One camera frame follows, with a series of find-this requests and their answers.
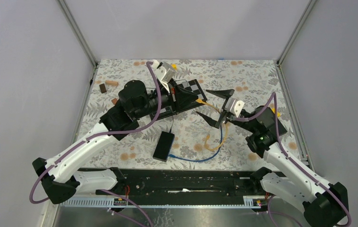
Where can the large black network switch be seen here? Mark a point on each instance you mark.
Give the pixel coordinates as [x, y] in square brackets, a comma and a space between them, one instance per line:
[281, 128]

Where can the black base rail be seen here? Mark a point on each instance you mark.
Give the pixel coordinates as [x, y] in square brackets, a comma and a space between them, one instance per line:
[187, 187]

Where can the light tan wooden block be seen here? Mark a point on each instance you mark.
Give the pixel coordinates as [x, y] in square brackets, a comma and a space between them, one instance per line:
[111, 83]

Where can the small black network switch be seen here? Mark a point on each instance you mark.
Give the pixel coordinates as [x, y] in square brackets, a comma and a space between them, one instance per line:
[163, 146]

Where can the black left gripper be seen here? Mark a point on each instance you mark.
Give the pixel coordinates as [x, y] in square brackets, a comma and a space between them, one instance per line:
[183, 97]

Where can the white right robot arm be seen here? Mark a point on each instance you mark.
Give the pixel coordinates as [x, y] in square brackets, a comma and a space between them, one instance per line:
[322, 203]

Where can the floral patterned table mat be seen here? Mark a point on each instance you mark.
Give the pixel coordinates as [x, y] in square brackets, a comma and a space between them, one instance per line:
[196, 146]

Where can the black white checkerboard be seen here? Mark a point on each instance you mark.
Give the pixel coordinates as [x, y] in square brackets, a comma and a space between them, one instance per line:
[194, 85]

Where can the black power adapter with cable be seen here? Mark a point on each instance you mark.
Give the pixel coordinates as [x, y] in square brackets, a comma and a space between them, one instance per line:
[172, 125]

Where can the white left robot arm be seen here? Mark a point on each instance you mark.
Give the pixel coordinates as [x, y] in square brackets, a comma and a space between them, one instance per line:
[62, 176]

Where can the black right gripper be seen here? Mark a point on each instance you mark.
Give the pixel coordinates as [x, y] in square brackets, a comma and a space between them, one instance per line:
[226, 94]

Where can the yellow block at right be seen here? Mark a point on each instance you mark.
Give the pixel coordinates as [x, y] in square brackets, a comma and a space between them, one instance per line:
[275, 111]

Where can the dark brown wooden block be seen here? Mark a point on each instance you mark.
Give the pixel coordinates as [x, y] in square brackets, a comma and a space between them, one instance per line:
[102, 88]

